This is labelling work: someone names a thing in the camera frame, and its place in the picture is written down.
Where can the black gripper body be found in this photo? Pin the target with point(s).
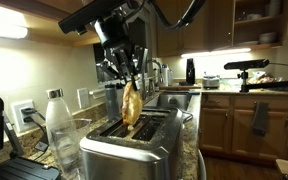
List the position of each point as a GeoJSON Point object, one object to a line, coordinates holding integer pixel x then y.
{"type": "Point", "coordinates": [115, 33]}

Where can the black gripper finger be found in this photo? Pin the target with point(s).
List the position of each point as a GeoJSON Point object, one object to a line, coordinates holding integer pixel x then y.
{"type": "Point", "coordinates": [142, 60]}
{"type": "Point", "coordinates": [117, 63]}

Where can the brown bread slice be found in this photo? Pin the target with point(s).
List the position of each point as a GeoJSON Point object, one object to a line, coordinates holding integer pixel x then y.
{"type": "Point", "coordinates": [132, 106]}

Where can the stainless steel two-slot toaster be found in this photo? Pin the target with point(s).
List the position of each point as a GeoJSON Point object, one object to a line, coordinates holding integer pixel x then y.
{"type": "Point", "coordinates": [127, 156]}

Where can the curved metal faucet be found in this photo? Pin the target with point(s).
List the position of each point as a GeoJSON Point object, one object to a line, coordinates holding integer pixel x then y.
{"type": "Point", "coordinates": [159, 66]}

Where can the white soap bottle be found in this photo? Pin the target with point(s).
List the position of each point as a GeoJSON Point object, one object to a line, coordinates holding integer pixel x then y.
{"type": "Point", "coordinates": [165, 75]}

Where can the translucent white bottle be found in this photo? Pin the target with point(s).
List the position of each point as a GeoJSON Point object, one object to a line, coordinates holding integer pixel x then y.
{"type": "Point", "coordinates": [119, 100]}

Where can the grey sports bottle black cap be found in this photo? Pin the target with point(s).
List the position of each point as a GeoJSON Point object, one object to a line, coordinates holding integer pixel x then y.
{"type": "Point", "coordinates": [112, 103]}

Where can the wooden cutting board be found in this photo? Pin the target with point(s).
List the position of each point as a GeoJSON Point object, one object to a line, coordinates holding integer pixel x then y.
{"type": "Point", "coordinates": [180, 87]}

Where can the stainless steel sink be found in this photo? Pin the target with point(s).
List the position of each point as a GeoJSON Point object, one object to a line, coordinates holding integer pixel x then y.
{"type": "Point", "coordinates": [175, 100]}

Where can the small silver countertop appliance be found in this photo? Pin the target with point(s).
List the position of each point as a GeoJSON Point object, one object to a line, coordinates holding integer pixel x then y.
{"type": "Point", "coordinates": [211, 82]}

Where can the under-cabinet light strip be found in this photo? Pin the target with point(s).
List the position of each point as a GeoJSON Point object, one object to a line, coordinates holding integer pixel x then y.
{"type": "Point", "coordinates": [217, 52]}
{"type": "Point", "coordinates": [4, 26]}

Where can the open wooden shelf cabinet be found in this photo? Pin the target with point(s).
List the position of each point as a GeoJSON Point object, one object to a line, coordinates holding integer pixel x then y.
{"type": "Point", "coordinates": [224, 33]}

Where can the black power plug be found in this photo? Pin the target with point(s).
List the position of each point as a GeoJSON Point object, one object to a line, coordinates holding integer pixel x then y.
{"type": "Point", "coordinates": [29, 111]}

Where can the wooden base cabinet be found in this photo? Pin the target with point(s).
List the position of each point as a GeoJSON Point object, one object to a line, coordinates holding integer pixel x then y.
{"type": "Point", "coordinates": [224, 130]}

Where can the plastic food bag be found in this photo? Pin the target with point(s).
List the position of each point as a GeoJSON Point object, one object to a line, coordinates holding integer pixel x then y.
{"type": "Point", "coordinates": [264, 79]}

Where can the stacked white bowls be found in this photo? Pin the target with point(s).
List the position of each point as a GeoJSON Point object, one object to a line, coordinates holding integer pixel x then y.
{"type": "Point", "coordinates": [267, 37]}

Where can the grey hanging dish towel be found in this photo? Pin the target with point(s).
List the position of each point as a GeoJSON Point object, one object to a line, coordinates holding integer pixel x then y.
{"type": "Point", "coordinates": [260, 118]}

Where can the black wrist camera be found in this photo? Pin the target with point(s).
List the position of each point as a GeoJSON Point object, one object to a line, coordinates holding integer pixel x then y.
{"type": "Point", "coordinates": [90, 13]}

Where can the white switch plate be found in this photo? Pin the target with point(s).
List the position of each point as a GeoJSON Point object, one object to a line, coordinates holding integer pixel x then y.
{"type": "Point", "coordinates": [83, 98]}

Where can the wooden wall cabinet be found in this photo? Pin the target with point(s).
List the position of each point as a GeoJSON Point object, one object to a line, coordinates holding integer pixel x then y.
{"type": "Point", "coordinates": [34, 10]}

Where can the black stereo camera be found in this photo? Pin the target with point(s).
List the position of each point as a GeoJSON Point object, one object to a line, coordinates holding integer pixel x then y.
{"type": "Point", "coordinates": [247, 64]}

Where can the white wall outlet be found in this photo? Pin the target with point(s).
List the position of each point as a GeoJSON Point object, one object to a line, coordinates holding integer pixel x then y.
{"type": "Point", "coordinates": [17, 120]}

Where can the black camera clamp stand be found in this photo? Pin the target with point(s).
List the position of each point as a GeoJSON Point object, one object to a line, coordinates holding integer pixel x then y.
{"type": "Point", "coordinates": [270, 86]}

